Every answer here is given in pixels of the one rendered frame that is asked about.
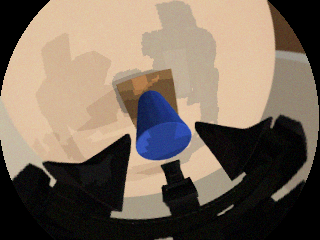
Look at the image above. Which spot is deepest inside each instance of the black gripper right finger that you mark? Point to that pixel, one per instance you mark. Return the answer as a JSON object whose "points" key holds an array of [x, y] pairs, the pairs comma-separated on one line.
{"points": [[232, 146]]}

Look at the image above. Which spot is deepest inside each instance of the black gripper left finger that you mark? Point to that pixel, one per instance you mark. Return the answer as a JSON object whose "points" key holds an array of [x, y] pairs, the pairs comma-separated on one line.
{"points": [[102, 177]]}

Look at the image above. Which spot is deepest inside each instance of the brown wooden block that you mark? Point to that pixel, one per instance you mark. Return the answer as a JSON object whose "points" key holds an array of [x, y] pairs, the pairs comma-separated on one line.
{"points": [[160, 81]]}

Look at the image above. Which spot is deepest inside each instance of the blue marker cap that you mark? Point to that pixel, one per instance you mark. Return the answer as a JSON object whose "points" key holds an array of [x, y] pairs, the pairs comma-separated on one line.
{"points": [[160, 133]]}

